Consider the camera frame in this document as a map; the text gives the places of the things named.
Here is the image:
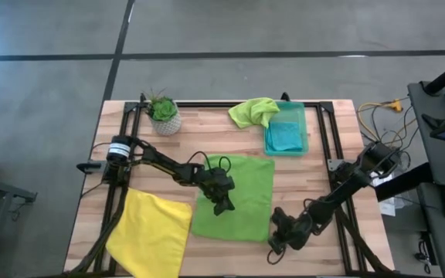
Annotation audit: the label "teal microfiber towel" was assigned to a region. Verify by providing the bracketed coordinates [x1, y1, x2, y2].
[265, 121, 304, 153]

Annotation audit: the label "yellow cable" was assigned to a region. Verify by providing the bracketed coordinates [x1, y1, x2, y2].
[357, 98, 419, 134]

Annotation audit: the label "dark grey desk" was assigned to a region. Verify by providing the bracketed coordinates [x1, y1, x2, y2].
[407, 80, 445, 186]

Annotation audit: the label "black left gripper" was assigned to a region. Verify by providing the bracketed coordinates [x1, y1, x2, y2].
[197, 165, 236, 216]

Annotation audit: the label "lime microfiber towel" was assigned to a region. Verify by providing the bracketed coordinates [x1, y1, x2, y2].
[228, 97, 281, 130]

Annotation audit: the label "teal translucent plastic bin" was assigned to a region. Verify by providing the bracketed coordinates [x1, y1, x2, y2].
[263, 100, 311, 158]

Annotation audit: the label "dark green microfiber towel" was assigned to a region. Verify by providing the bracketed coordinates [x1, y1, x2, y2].
[190, 154, 276, 243]

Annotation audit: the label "white paper box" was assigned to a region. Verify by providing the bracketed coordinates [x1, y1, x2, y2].
[369, 169, 399, 217]

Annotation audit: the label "yellow microfiber towel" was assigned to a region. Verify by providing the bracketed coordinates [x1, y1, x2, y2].
[105, 187, 193, 278]

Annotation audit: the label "succulent in white patterned pot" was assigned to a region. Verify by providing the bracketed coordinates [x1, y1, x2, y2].
[143, 87, 183, 137]

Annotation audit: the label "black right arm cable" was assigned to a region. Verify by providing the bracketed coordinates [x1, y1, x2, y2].
[267, 246, 285, 266]

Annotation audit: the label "black clamp bracket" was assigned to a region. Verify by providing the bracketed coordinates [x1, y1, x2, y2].
[76, 161, 106, 175]

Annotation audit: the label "black floor cables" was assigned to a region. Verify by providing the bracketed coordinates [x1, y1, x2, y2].
[359, 103, 419, 163]

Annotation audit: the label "black desk beam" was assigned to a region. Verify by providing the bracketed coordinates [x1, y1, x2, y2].
[375, 161, 434, 202]

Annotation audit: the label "black aluminium table frame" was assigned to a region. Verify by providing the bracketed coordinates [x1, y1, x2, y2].
[93, 92, 392, 277]

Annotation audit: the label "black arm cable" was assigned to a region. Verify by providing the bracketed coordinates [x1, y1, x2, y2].
[186, 150, 232, 175]
[267, 246, 285, 266]

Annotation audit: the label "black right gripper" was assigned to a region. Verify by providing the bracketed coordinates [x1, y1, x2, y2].
[267, 214, 316, 252]

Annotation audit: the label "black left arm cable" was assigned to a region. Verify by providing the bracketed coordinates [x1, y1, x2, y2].
[186, 150, 232, 175]

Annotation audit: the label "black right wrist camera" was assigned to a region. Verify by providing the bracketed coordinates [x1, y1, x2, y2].
[270, 207, 287, 232]

